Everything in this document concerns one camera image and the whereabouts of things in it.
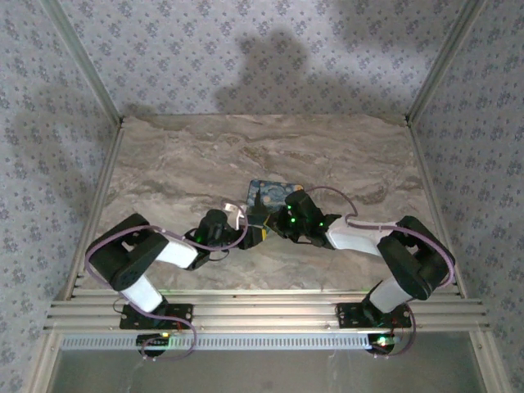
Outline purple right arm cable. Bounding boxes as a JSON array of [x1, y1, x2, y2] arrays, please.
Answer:
[[305, 186, 456, 288]]

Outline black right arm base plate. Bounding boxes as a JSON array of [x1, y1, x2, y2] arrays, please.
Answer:
[[335, 302, 413, 329]]

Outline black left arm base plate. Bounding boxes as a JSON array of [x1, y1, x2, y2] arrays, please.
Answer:
[[118, 302, 194, 331]]

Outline aluminium mounting rail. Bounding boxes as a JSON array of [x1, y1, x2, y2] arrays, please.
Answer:
[[43, 288, 490, 333]]

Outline slotted grey cable duct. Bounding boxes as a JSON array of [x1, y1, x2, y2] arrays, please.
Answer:
[[61, 332, 396, 351]]

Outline controller board with green light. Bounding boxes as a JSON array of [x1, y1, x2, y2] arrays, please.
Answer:
[[136, 332, 172, 353], [366, 333, 400, 355]]

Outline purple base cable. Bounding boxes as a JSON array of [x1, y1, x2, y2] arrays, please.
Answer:
[[370, 310, 418, 359], [138, 314, 198, 364]]

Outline aluminium table side rail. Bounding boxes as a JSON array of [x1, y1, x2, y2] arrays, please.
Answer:
[[407, 120, 470, 300], [56, 120, 126, 300]]

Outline blue patterned card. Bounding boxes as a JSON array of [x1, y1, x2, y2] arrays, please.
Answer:
[[244, 178, 306, 230]]

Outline aluminium frame post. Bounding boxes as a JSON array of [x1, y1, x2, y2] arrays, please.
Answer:
[[40, 0, 124, 124], [407, 0, 486, 124]]

